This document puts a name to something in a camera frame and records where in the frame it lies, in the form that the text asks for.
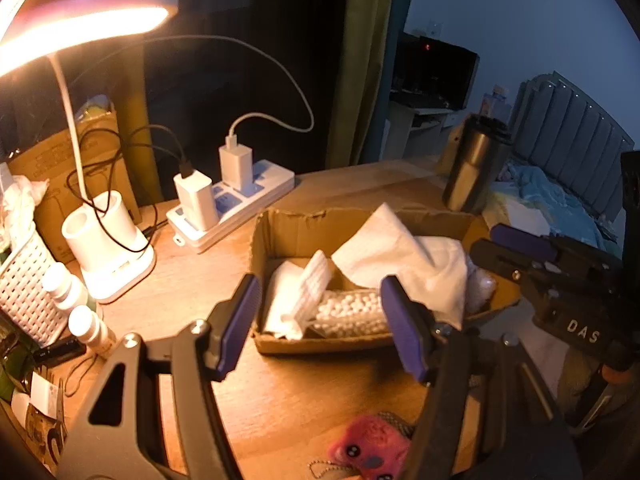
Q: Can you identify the white waffle cloth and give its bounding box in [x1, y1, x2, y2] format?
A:
[262, 250, 333, 341]

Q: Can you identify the clear bag of white beads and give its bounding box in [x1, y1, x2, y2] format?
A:
[307, 287, 396, 341]

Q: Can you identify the white tissue paper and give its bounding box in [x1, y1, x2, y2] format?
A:
[331, 202, 469, 331]

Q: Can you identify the light blue blanket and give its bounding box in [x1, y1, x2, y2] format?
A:
[487, 160, 623, 251]

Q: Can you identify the white charging cable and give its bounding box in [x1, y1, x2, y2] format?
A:
[145, 35, 315, 151]

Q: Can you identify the narrow yellow curtain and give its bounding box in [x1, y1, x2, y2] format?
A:
[325, 0, 396, 171]

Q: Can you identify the black cable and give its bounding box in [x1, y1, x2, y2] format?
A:
[65, 127, 196, 256]

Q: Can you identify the small black device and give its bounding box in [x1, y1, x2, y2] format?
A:
[32, 337, 88, 366]

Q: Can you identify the small white pill bottle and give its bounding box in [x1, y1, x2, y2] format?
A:
[42, 262, 88, 311]
[67, 306, 118, 358]

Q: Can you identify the pink plush keychain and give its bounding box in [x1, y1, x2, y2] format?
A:
[327, 417, 413, 480]

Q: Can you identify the clear bag of white balls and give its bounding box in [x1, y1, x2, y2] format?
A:
[465, 255, 498, 313]

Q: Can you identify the white desk lamp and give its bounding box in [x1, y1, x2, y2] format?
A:
[0, 0, 179, 305]

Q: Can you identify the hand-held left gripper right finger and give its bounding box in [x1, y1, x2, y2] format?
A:
[380, 275, 583, 480]

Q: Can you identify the white television stand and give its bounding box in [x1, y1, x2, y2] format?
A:
[387, 100, 461, 163]

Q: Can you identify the white woven basket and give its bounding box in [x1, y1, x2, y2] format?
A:
[0, 220, 68, 346]

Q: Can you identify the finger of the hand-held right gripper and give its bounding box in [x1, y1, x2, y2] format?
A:
[470, 239, 542, 287]
[490, 224, 558, 262]

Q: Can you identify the grey padded headboard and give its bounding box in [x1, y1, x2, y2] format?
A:
[510, 71, 636, 221]

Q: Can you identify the wide yellow curtain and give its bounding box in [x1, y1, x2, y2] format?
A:
[115, 35, 166, 206]

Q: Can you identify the small white carton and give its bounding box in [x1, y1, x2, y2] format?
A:
[12, 372, 61, 421]

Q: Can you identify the white power strip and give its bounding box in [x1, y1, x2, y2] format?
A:
[166, 160, 296, 255]

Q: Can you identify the white charger with black cable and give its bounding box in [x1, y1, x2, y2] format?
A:
[173, 170, 221, 232]

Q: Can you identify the stainless steel tumbler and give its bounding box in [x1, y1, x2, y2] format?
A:
[442, 114, 513, 213]

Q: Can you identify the crumpled white tissue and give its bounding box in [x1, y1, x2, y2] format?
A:
[0, 175, 51, 241]

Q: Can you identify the brown cardboard carton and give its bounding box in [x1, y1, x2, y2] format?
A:
[7, 105, 143, 263]

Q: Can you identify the clear plastic water bottle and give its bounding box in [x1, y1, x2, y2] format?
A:
[482, 85, 508, 116]

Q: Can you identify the dark window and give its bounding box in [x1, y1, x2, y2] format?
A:
[145, 0, 356, 201]

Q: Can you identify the cardboard box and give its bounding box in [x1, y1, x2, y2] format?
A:
[248, 207, 523, 356]

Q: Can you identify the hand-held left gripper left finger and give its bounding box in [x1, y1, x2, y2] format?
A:
[57, 272, 263, 480]

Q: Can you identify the black television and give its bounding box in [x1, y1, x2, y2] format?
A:
[390, 32, 481, 111]

